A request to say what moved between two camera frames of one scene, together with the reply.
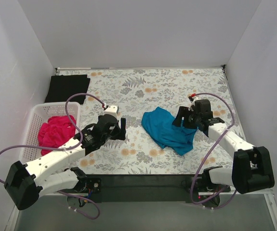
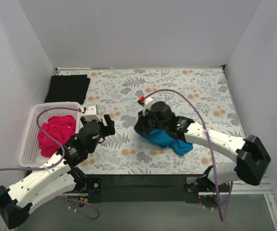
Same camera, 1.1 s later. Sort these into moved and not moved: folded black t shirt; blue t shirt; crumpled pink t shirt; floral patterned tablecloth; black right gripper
Moved: blue t shirt; black right gripper
Not moved: folded black t shirt; floral patterned tablecloth; crumpled pink t shirt
